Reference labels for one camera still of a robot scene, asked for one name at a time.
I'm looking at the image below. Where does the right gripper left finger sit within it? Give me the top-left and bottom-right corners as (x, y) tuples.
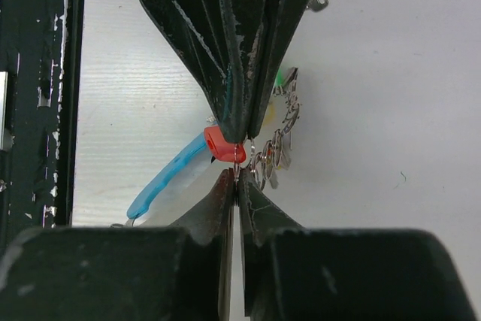
(1, 169), (234, 320)

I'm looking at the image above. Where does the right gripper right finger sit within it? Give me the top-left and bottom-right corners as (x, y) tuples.
(238, 171), (476, 320)

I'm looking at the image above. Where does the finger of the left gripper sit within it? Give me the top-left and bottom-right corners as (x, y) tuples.
(247, 0), (331, 138)
(139, 0), (247, 143)

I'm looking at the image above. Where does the green tag key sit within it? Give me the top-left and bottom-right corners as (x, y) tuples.
(274, 67), (298, 92)

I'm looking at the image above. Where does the red tag key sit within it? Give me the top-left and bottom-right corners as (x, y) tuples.
(204, 126), (247, 163)

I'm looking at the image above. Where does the silver key holder blue handle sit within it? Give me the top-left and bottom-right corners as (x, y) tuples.
(110, 72), (304, 229)

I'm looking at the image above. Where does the yellow tag key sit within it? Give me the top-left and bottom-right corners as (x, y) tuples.
(262, 102), (277, 126)

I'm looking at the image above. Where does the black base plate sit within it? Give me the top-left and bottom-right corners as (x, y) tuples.
(1, 0), (84, 247)

